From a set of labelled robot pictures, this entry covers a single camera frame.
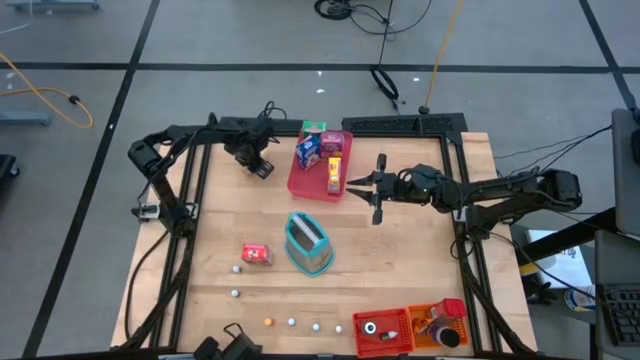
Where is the black support beam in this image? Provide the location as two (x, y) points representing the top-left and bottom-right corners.
(514, 207), (617, 265)

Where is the yellow hanging cable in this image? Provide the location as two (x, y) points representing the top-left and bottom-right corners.
(422, 0), (466, 109)

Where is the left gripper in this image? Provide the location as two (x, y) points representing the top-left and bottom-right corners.
(222, 117), (276, 180)

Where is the black floor object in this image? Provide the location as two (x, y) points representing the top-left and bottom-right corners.
(0, 154), (20, 180)

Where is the gray furniture foot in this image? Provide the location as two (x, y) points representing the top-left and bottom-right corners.
(0, 110), (53, 127)

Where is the coiled black cable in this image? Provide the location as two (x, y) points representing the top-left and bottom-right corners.
(313, 0), (434, 36)

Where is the magenta Raisin Bran cereal box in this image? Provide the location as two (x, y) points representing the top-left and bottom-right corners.
(319, 130), (346, 160)

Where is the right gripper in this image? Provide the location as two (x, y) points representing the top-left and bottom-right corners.
(346, 152), (422, 226)

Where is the white paper sheet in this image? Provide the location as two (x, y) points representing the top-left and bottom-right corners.
(527, 229), (594, 290)

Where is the black metal table frame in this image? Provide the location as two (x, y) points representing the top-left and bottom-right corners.
(119, 112), (539, 357)

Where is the red plastic basket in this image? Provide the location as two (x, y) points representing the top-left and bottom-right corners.
(352, 307), (416, 358)

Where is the blue Frosted Flakes cereal box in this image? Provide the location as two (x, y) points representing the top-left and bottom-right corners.
(295, 133), (322, 170)

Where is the black keyboard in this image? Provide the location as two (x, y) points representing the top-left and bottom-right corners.
(597, 283), (640, 347)

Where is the red Froot Loops cereal box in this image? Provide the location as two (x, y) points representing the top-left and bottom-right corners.
(240, 242), (275, 267)

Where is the black flat panel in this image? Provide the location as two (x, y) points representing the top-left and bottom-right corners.
(218, 116), (310, 133)

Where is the thin black cable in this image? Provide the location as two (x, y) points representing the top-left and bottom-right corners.
(494, 124), (614, 191)

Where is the yellow floor cable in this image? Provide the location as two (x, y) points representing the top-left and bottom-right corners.
(0, 52), (95, 129)

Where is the black cable with strap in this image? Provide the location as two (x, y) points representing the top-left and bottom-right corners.
(369, 0), (401, 112)

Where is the orange plastic basket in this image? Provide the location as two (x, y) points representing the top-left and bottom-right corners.
(407, 302), (471, 350)

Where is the pink plastic tray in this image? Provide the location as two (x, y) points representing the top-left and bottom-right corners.
(286, 128), (354, 204)

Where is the black perforated panel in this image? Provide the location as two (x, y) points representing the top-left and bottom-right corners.
(341, 112), (469, 136)

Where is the yellow Corn Pops cereal box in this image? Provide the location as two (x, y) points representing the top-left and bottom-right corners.
(326, 156), (343, 195)

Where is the gray desk surface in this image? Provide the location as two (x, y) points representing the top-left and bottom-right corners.
(593, 229), (640, 360)

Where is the black device with cable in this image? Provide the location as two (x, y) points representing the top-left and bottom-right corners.
(193, 322), (264, 360)

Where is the green cereal box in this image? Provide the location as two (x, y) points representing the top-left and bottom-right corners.
(301, 120), (328, 139)

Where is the gray furniture base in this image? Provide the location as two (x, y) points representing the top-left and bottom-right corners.
(7, 0), (101, 14)

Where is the gray rounded panel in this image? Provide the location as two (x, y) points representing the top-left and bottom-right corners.
(611, 107), (640, 237)

